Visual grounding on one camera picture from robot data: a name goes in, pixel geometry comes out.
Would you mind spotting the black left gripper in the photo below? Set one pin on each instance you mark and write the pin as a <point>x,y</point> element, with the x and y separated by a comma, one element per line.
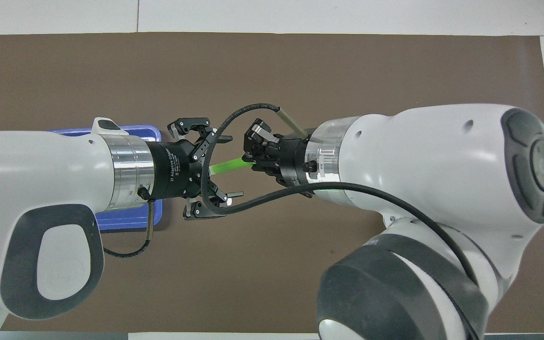
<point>177,170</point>

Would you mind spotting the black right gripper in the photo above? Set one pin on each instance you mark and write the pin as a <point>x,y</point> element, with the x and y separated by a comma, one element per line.
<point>293,159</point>

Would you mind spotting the green pen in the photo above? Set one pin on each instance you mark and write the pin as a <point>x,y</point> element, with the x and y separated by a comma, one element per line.
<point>229,165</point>

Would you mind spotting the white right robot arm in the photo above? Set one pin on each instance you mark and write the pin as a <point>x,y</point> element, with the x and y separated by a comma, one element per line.
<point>418,156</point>

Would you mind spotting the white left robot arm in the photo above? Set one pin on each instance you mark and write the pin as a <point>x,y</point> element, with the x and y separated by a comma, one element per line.
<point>40,165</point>

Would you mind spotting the blue plastic tray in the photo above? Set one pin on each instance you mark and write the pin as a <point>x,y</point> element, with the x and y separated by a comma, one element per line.
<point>125,219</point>

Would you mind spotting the brown table mat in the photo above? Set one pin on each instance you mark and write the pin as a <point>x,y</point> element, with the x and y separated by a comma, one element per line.
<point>347,71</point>

